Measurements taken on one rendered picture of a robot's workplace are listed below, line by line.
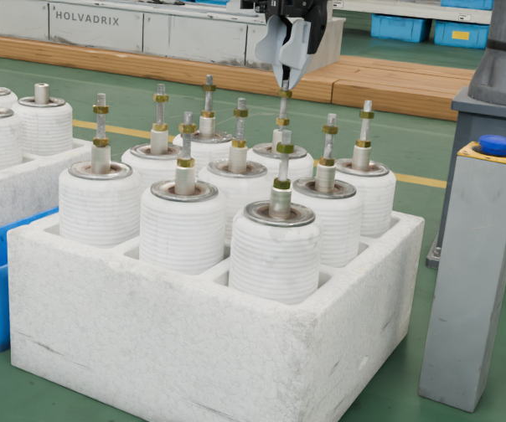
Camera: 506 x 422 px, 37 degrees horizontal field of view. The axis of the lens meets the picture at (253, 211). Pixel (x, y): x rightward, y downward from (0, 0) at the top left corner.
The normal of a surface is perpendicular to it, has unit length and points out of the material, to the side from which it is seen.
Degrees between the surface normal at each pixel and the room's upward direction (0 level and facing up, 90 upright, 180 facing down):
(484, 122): 90
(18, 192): 90
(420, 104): 90
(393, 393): 0
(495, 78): 73
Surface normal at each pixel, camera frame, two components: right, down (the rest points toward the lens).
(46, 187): 0.89, 0.21
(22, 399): 0.07, -0.94
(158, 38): -0.36, 0.28
